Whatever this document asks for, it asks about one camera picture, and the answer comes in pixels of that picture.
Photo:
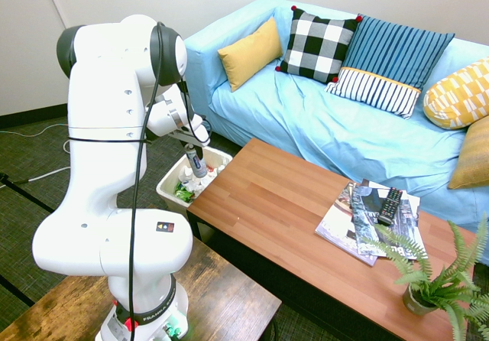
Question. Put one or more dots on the crumpled white paper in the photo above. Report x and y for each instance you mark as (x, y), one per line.
(196, 183)

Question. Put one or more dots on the plain mustard yellow pillow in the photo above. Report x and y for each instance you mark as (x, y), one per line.
(252, 54)

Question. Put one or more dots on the potted green fern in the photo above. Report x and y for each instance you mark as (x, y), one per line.
(418, 303)

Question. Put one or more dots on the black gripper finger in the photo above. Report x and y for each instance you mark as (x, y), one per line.
(202, 147)
(189, 145)

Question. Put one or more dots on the grey cover magazine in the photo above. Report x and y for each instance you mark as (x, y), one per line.
(410, 199)

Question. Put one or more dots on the light blue sofa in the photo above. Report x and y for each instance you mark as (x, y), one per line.
(324, 127)

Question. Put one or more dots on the black remote control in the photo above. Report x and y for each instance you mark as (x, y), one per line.
(390, 205)

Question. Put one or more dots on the silver blue drink can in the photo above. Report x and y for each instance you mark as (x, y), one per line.
(198, 165)

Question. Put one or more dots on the reddish wooden coffee table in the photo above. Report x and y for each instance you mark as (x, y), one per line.
(286, 211)

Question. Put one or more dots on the mustard striped cushion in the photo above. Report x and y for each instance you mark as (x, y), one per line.
(473, 153)

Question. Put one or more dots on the black white checkered pillow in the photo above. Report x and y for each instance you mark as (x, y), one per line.
(317, 46)

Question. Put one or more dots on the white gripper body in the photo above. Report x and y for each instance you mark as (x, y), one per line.
(196, 127)

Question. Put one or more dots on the green wrapper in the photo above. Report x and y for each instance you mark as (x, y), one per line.
(184, 193)

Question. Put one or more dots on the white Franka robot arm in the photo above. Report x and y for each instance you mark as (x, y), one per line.
(103, 127)

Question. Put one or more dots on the dark rustic wooden table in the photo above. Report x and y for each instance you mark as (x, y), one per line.
(229, 303)

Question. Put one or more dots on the yellow white patterned bolster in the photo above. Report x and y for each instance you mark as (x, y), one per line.
(458, 96)

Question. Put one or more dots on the blue striped pillow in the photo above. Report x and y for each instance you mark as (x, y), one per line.
(397, 50)

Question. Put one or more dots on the black tripod stand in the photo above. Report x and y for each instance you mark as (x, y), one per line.
(23, 193)

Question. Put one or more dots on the white plastic trash bin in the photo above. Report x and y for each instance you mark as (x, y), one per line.
(168, 188)

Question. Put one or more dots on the dark blue cover magazine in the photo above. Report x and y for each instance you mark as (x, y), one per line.
(376, 238)

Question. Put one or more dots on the stack of magazines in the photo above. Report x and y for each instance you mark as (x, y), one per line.
(338, 226)

